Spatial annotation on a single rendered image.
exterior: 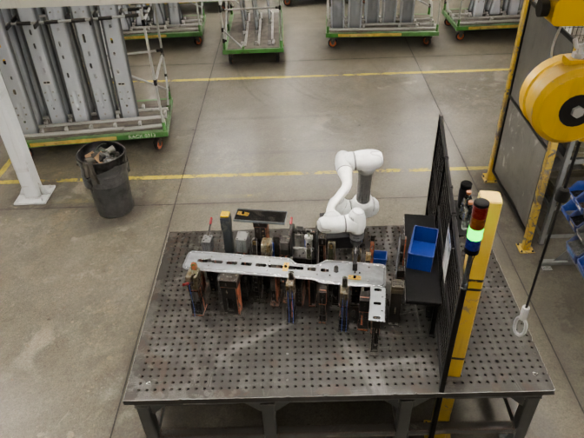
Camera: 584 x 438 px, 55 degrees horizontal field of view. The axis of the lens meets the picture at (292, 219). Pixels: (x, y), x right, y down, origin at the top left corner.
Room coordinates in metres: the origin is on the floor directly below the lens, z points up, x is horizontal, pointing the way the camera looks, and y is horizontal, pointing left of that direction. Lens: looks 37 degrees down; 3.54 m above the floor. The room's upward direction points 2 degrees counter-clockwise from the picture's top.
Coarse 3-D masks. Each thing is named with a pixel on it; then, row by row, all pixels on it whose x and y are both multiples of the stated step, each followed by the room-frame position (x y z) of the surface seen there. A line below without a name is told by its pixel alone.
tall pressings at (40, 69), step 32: (0, 32) 6.22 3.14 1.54; (32, 32) 6.47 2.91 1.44; (64, 32) 6.51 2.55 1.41; (96, 32) 6.75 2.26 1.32; (0, 64) 6.18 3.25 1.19; (32, 64) 6.50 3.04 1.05; (64, 64) 6.47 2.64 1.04; (96, 64) 6.50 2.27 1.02; (128, 64) 6.58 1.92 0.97; (32, 96) 6.43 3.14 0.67; (64, 96) 6.69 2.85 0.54; (96, 96) 6.47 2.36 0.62; (128, 96) 6.49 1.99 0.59; (32, 128) 6.16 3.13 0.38
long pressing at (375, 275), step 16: (192, 256) 2.92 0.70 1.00; (208, 256) 2.92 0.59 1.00; (224, 256) 2.91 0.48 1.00; (240, 256) 2.90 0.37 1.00; (256, 256) 2.89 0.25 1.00; (272, 256) 2.88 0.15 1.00; (224, 272) 2.76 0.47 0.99; (240, 272) 2.75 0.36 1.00; (256, 272) 2.74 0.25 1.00; (272, 272) 2.73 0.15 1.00; (288, 272) 2.72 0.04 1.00; (304, 272) 2.72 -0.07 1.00; (320, 272) 2.71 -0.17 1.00; (352, 272) 2.70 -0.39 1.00; (368, 272) 2.69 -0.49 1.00; (384, 272) 2.69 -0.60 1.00
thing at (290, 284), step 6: (288, 276) 2.64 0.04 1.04; (288, 282) 2.58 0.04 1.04; (294, 282) 2.58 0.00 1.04; (288, 288) 2.55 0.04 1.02; (294, 288) 2.57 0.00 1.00; (288, 294) 2.55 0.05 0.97; (294, 294) 2.56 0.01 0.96; (288, 300) 2.55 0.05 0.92; (294, 300) 2.57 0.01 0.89; (288, 306) 2.57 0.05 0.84; (294, 306) 2.56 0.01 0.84; (288, 312) 2.56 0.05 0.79; (294, 312) 2.55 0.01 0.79; (288, 318) 2.56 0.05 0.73; (294, 318) 2.55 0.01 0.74
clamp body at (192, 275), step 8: (192, 272) 2.70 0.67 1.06; (200, 272) 2.73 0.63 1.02; (192, 280) 2.66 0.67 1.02; (200, 280) 2.71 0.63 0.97; (192, 288) 2.65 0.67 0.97; (200, 288) 2.70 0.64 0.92; (192, 296) 2.70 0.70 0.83; (200, 296) 2.68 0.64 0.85; (192, 304) 2.66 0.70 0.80; (200, 304) 2.65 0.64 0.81; (192, 312) 2.66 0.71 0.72; (200, 312) 2.65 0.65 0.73
